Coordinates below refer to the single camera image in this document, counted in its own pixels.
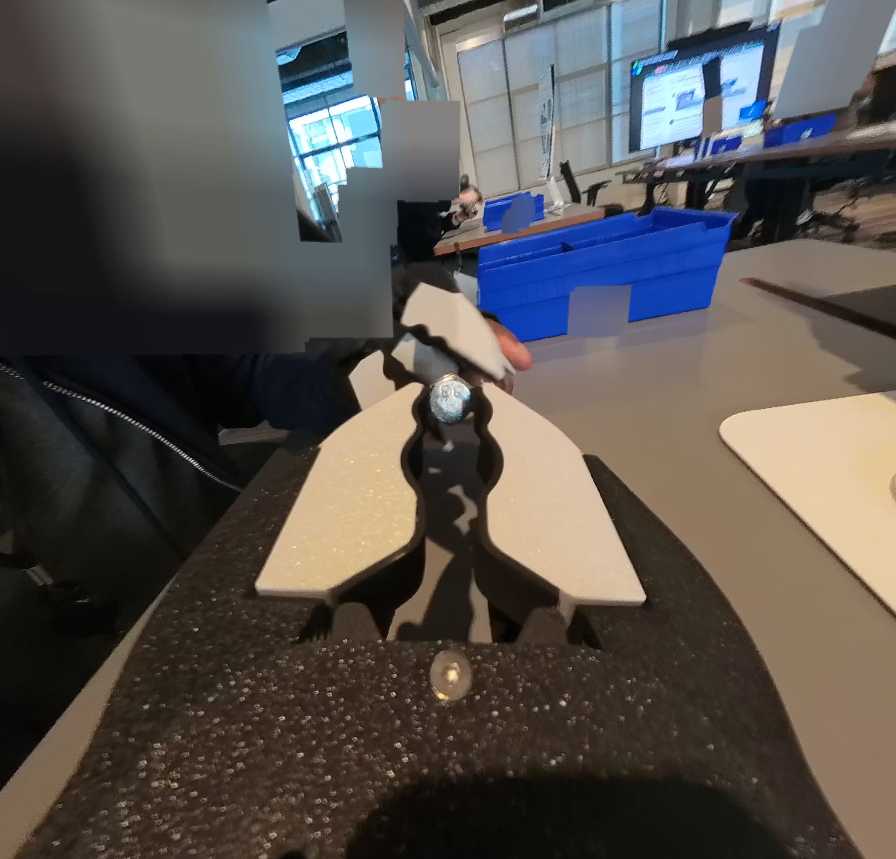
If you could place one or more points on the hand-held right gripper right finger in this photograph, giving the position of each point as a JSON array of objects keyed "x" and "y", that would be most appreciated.
[{"x": 560, "y": 516}]

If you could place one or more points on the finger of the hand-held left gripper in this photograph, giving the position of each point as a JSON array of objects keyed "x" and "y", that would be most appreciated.
[
  {"x": 462, "y": 323},
  {"x": 378, "y": 383}
]

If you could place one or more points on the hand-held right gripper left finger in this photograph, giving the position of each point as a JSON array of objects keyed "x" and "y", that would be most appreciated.
[{"x": 350, "y": 509}]

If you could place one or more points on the steel hex bolt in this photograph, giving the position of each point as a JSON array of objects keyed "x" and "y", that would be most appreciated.
[{"x": 449, "y": 400}]

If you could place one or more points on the person's left forearm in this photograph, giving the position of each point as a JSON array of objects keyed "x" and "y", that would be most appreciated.
[{"x": 308, "y": 390}]

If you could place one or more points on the person's left hand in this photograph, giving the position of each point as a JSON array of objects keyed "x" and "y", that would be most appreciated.
[{"x": 518, "y": 355}]

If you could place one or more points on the small blue plastic bin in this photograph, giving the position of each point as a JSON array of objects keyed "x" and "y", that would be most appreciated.
[
  {"x": 721, "y": 145},
  {"x": 493, "y": 211},
  {"x": 798, "y": 131}
]

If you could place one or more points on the black office chair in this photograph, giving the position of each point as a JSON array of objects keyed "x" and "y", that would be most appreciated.
[{"x": 574, "y": 180}]

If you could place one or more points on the white roll-up banner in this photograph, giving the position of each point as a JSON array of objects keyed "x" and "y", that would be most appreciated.
[{"x": 547, "y": 124}]

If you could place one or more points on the large blue plastic bin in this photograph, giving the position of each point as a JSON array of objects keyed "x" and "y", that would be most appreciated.
[{"x": 665, "y": 271}]

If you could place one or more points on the white sign stand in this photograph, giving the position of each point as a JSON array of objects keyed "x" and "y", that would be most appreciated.
[{"x": 805, "y": 467}]

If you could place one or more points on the large display screen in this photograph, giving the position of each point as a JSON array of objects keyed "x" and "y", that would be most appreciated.
[{"x": 672, "y": 103}]

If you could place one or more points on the black flat panel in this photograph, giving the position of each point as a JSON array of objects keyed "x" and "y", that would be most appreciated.
[{"x": 854, "y": 306}]

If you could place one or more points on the dark long desk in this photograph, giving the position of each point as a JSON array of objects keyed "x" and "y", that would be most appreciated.
[{"x": 805, "y": 152}]

